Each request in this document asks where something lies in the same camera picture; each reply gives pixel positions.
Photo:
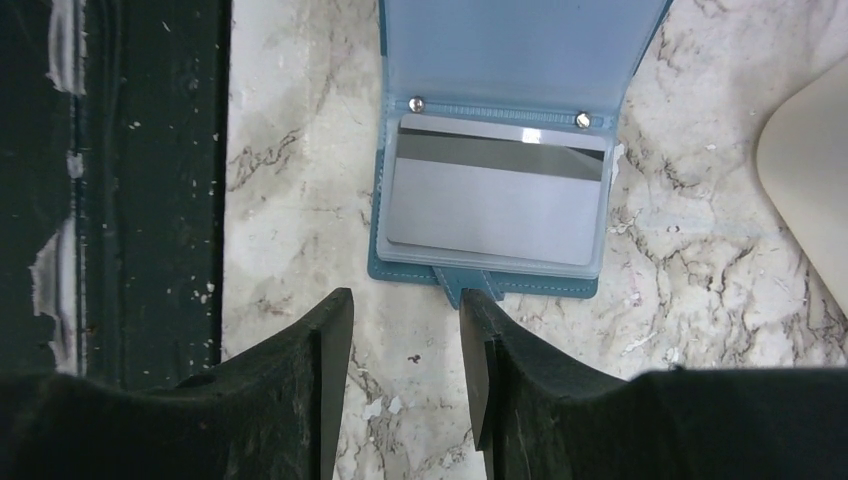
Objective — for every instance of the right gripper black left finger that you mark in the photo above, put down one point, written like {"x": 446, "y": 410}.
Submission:
{"x": 272, "y": 412}

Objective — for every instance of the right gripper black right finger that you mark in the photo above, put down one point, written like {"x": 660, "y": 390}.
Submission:
{"x": 538, "y": 413}

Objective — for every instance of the white credit card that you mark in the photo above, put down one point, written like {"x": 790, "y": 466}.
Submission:
{"x": 493, "y": 196}

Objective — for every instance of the blue leather card holder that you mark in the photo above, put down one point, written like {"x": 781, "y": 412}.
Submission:
{"x": 560, "y": 65}

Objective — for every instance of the white oblong plastic tray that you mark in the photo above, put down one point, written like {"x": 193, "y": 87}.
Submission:
{"x": 801, "y": 160}

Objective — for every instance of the black front mounting rail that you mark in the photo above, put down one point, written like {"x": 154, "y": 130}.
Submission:
{"x": 113, "y": 142}

